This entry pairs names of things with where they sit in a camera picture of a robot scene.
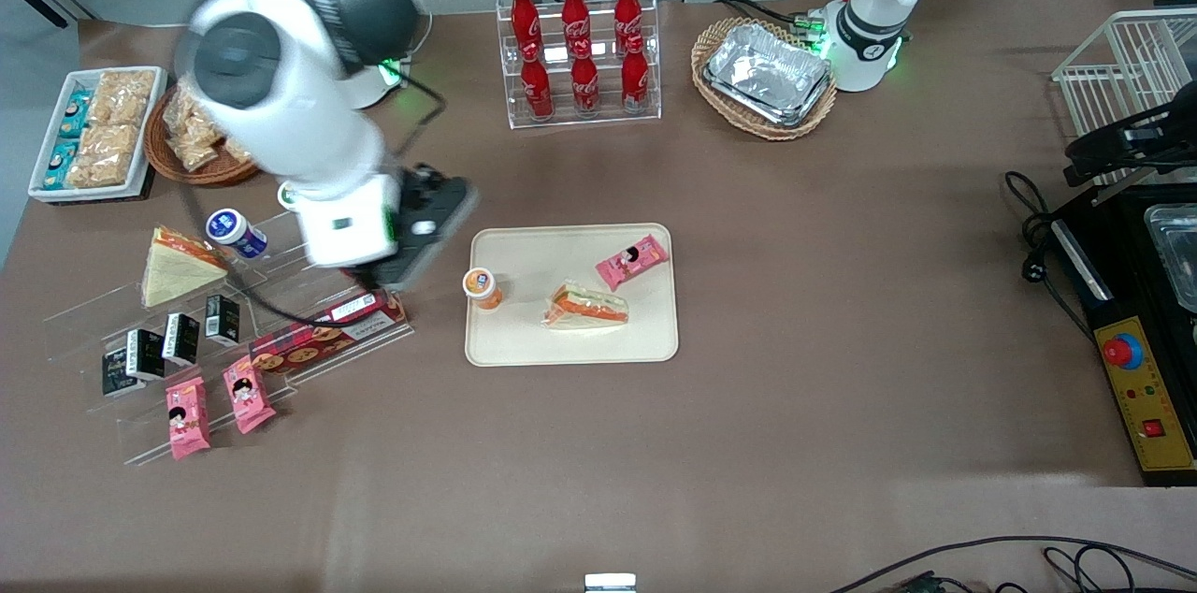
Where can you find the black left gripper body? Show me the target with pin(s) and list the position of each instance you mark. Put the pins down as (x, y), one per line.
(1100, 147)

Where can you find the triangle sandwich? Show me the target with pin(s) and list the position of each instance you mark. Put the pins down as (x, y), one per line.
(178, 275)
(584, 308)

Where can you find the beige plastic tray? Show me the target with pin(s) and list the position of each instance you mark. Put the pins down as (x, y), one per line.
(524, 340)

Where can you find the aluminium foil tray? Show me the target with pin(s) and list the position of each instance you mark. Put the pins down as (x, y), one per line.
(767, 69)

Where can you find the grey metal lever strip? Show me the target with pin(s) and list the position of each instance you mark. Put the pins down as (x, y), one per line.
(1117, 191)

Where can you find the orange-lid yogurt cup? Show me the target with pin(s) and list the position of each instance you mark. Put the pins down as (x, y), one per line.
(482, 286)

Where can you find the clear rectangular food container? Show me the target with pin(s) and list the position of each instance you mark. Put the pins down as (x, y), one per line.
(1178, 256)

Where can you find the black sealing machine yellow panel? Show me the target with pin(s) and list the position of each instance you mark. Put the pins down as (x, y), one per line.
(1127, 284)

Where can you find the green-lid yogurt cup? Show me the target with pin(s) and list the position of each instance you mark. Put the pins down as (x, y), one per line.
(286, 196)

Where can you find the red cookie box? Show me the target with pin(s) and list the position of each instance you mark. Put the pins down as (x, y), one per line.
(309, 345)

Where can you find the clear acrylic bottle rack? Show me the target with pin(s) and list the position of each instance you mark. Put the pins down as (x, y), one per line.
(561, 121)

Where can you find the red cola bottle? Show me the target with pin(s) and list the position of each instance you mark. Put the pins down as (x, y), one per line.
(585, 86)
(627, 8)
(524, 13)
(635, 80)
(537, 88)
(575, 13)

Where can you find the blue-lid yogurt cup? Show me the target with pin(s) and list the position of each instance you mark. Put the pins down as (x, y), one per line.
(234, 231)

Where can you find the pink cartoon snack pack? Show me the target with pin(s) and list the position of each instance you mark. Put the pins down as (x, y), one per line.
(631, 262)
(187, 420)
(248, 397)

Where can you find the small black drink carton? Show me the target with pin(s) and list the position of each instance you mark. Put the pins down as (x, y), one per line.
(182, 339)
(223, 320)
(114, 375)
(148, 354)

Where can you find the clear bag of crackers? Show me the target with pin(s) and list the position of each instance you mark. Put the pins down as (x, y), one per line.
(180, 121)
(196, 153)

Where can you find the brown wicker basket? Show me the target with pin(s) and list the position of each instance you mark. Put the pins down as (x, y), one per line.
(161, 161)

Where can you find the white rectangular snack bin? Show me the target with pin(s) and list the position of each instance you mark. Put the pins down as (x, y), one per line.
(157, 107)

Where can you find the flat pack of crackers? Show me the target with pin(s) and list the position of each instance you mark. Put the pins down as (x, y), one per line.
(122, 97)
(103, 155)

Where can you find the grey base connector plugs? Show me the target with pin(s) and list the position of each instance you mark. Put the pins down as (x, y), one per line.
(809, 24)

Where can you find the clear acrylic stepped shelf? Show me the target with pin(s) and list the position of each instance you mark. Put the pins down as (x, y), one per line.
(93, 340)

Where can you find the light wicker basket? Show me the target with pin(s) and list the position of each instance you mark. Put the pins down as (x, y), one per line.
(776, 130)

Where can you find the teal snack pack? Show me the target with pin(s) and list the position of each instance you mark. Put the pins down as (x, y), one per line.
(75, 111)
(62, 165)

